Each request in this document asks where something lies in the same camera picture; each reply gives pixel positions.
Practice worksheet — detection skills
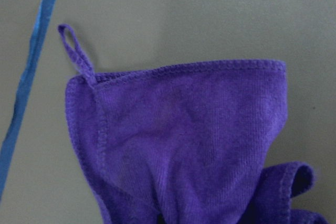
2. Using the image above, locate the purple cloth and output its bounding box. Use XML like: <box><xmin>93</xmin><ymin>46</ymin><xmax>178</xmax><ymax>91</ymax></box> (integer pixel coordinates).
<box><xmin>57</xmin><ymin>23</ymin><xmax>329</xmax><ymax>224</ymax></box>

